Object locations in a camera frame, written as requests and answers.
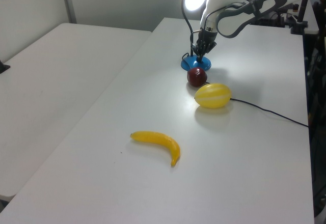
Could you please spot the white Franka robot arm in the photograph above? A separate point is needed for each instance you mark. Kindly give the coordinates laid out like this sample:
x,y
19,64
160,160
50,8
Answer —
x,y
267,2

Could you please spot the white folding table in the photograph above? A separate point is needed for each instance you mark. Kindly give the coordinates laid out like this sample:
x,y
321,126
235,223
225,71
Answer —
x,y
51,86

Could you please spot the black clamp camera stand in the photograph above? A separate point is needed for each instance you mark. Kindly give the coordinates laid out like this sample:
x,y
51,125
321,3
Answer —
x,y
300,26

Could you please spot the yellow striped toy melon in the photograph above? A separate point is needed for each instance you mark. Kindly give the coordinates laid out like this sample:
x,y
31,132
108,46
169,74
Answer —
x,y
213,95

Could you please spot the yellow toy banana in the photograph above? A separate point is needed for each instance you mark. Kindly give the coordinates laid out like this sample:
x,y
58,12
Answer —
x,y
163,140

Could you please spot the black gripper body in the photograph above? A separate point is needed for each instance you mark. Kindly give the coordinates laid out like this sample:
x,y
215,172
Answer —
x,y
207,37

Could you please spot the dark red toy apple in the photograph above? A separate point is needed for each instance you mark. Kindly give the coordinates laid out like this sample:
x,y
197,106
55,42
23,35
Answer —
x,y
197,77

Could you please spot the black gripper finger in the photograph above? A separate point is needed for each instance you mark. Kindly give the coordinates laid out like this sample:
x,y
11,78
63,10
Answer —
x,y
200,52
209,47

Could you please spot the blue desk lamp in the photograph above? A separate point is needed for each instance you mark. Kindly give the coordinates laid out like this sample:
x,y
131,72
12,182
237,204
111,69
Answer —
x,y
188,63

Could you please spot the black clamp pole mount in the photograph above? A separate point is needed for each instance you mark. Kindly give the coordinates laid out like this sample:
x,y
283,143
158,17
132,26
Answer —
x,y
3,67

